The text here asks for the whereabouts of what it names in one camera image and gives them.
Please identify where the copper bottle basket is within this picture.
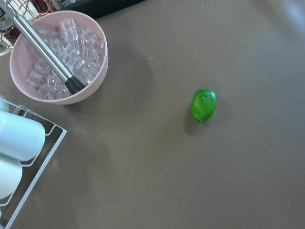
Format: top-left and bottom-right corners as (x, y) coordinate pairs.
(0, 0), (55, 55)

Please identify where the steel muddler black tip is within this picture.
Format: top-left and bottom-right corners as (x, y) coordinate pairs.
(0, 0), (85, 94)

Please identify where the green lime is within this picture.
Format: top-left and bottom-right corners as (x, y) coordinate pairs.
(190, 89), (217, 123)

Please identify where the white cup upper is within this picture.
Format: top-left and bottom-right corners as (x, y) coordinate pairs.
(0, 111), (46, 161)

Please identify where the white cup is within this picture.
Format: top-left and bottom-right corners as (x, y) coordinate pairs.
(0, 154), (22, 199)
(0, 111), (46, 161)

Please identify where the white wire rack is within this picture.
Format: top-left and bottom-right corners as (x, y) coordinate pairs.
(0, 97), (67, 229)

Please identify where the pink bowl of ice cubes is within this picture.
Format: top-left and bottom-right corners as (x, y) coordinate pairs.
(10, 10), (109, 105)

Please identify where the white cup lower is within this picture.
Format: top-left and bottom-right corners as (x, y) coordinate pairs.
(0, 154), (22, 199)

